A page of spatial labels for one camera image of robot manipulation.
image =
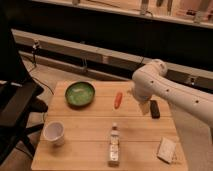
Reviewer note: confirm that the black office chair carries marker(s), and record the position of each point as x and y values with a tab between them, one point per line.
18	97

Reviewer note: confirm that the white paper cup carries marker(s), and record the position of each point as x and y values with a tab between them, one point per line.
54	133

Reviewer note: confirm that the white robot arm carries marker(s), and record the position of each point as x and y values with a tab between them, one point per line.
150	79

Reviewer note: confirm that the black rectangular remote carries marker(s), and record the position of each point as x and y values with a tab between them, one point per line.
155	113

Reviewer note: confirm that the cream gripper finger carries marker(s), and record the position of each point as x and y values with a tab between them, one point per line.
145	107

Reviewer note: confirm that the clear plastic bottle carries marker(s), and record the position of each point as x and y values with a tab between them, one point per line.
114	146

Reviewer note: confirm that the green bowl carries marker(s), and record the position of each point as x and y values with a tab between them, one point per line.
80	94

